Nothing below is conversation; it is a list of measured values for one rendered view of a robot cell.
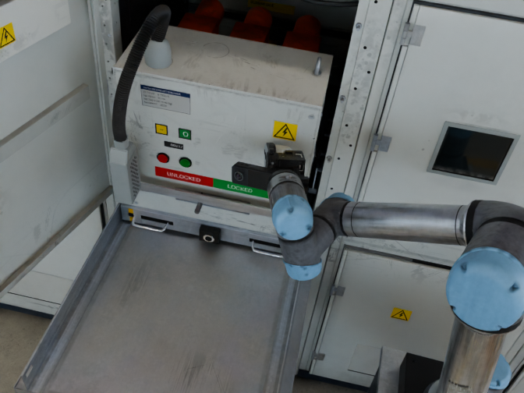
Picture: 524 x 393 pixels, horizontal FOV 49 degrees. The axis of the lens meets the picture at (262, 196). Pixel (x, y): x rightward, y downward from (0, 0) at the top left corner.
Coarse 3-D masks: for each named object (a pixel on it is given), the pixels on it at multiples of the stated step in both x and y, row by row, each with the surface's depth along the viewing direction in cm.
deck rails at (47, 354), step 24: (120, 216) 168; (120, 240) 164; (96, 264) 156; (72, 288) 143; (96, 288) 151; (288, 288) 157; (72, 312) 145; (288, 312) 151; (48, 336) 134; (288, 336) 138; (48, 360) 135; (24, 384) 127; (264, 384) 135
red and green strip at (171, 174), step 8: (160, 168) 152; (168, 176) 153; (176, 176) 153; (184, 176) 152; (192, 176) 151; (200, 176) 151; (200, 184) 153; (208, 184) 152; (216, 184) 152; (224, 184) 151; (232, 184) 150; (240, 192) 152; (248, 192) 151; (256, 192) 151; (264, 192) 150
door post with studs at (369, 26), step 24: (360, 0) 125; (384, 0) 123; (360, 24) 128; (384, 24) 127; (360, 48) 132; (360, 72) 135; (360, 96) 140; (336, 120) 146; (360, 120) 144; (336, 144) 151; (336, 168) 156; (336, 192) 162; (312, 288) 192
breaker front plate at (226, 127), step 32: (192, 96) 132; (224, 96) 130; (128, 128) 144; (192, 128) 139; (224, 128) 137; (256, 128) 135; (192, 160) 147; (224, 160) 145; (256, 160) 142; (192, 192) 155; (224, 192) 153; (224, 224) 163; (256, 224) 160
